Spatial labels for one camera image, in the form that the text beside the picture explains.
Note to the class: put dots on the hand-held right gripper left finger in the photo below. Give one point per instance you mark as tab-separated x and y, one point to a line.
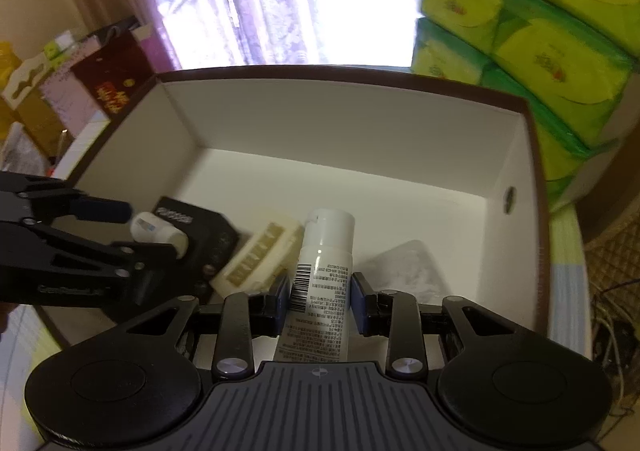
282	298

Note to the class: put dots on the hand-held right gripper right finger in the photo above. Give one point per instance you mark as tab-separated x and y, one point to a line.
358	303

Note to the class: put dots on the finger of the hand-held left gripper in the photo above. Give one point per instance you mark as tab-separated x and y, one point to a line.
125	251
100	211

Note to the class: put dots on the small white bottle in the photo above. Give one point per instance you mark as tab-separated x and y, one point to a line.
150	227

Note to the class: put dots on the white squeeze tube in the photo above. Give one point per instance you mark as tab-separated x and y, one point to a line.
325	251

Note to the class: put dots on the black shaver box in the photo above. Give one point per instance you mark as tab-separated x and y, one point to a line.
205	231

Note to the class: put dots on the brown storage box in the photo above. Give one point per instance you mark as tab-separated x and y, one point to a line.
350	131

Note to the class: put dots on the checkered cloth desktop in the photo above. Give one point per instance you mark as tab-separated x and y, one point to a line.
567	281

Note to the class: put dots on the pink paper bag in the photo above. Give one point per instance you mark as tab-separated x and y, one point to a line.
70	101

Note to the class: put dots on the brown cardboard box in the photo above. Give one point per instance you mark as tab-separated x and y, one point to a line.
27	116

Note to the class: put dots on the red gift bag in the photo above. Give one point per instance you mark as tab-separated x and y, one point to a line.
110	76

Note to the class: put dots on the quilted cushion chair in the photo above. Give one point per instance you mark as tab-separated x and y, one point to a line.
617	246

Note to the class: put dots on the stack of green tissue packets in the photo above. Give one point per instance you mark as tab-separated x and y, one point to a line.
540	46

